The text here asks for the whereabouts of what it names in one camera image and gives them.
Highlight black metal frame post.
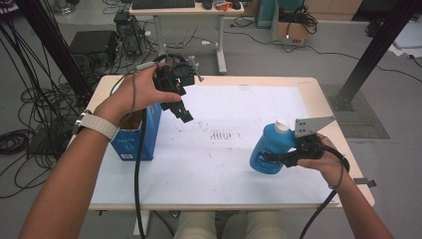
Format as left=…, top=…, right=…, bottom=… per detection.
left=329, top=0, right=422, bottom=113
left=14, top=0, right=96, bottom=104

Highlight person's leg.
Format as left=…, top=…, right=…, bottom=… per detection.
left=173, top=210, right=217, bottom=239
left=220, top=210, right=288, bottom=239

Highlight person's left hand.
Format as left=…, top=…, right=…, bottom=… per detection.
left=94, top=63, right=183, bottom=127

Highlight grey floor mat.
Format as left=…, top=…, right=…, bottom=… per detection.
left=319, top=84, right=391, bottom=139

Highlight black tape strip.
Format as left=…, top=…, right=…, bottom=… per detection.
left=352, top=177, right=377, bottom=187

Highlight bundle of black floor cables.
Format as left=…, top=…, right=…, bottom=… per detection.
left=0, top=19, right=84, bottom=200

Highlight cardboard box with cables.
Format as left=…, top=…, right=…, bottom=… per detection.
left=272, top=4, right=318, bottom=46

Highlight black equipment box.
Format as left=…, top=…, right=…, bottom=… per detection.
left=69, top=30, right=118, bottom=56

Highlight teal bin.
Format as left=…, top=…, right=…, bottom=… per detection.
left=255, top=0, right=279, bottom=30

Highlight blue cardboard box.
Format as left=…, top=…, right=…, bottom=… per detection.
left=109, top=103, right=163, bottom=162

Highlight orange small item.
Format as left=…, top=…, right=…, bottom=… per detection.
left=214, top=0, right=233, bottom=12

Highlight thin grey cable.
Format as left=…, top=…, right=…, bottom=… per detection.
left=130, top=61, right=157, bottom=116
left=327, top=158, right=346, bottom=190

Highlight white sheets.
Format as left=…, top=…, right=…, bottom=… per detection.
left=387, top=19, right=422, bottom=59

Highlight light wooden table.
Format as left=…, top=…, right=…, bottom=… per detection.
left=68, top=75, right=376, bottom=237

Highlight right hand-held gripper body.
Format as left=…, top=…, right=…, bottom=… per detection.
left=285, top=116, right=336, bottom=167

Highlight black keyboard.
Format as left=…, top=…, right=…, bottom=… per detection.
left=131, top=0, right=196, bottom=10

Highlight white desk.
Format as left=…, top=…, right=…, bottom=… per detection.
left=128, top=1, right=245, bottom=76

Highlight white strap wristwatch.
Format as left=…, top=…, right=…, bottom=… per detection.
left=73, top=109, right=119, bottom=141

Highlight person's left leg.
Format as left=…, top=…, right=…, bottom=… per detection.
left=173, top=210, right=217, bottom=239

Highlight white table mat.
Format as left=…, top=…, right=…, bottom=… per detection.
left=91, top=85, right=341, bottom=204

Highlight person's right leg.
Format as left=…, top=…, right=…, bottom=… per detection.
left=220, top=210, right=288, bottom=239

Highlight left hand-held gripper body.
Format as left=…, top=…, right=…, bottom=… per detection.
left=152, top=54, right=204, bottom=98

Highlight person's right hand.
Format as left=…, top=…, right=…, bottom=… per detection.
left=297, top=133, right=351, bottom=189

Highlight black computer tower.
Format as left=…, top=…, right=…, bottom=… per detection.
left=113, top=11, right=147, bottom=58

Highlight blue bottle with white cap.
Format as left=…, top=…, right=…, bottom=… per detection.
left=249, top=118, right=298, bottom=175

